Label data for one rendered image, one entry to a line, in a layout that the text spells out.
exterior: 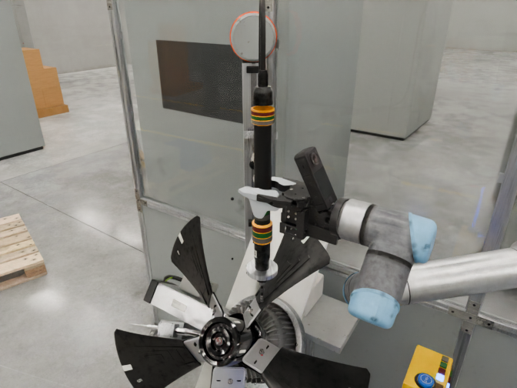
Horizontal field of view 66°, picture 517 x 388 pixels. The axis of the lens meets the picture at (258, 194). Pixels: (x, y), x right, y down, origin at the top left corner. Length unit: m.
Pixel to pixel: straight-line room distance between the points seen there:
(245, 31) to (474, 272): 0.99
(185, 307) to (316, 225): 0.68
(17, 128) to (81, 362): 4.41
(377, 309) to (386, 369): 1.29
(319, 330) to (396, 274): 0.97
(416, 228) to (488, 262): 0.22
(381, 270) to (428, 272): 0.17
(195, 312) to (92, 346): 1.69
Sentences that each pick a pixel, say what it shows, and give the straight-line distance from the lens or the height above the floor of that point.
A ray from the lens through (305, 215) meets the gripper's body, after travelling 0.73.
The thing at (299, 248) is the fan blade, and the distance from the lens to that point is 1.04.
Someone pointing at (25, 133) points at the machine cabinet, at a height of 0.30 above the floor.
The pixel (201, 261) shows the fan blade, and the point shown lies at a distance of 1.12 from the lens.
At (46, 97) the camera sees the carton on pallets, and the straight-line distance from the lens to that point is 9.01.
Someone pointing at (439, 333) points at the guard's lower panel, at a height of 0.86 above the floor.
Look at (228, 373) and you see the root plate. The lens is 1.11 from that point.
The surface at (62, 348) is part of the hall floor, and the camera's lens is 2.99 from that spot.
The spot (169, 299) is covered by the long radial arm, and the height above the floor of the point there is 1.12.
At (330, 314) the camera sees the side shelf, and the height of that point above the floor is 0.86.
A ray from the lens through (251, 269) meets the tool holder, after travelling 0.88.
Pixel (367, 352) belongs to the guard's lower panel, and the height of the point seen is 0.61.
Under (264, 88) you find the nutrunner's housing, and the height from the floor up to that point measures 1.85.
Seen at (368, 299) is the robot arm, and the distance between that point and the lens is 0.66.
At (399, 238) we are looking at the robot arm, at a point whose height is 1.64.
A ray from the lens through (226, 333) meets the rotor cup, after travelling 1.05.
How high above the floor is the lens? 1.98
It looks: 26 degrees down
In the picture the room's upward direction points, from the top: straight up
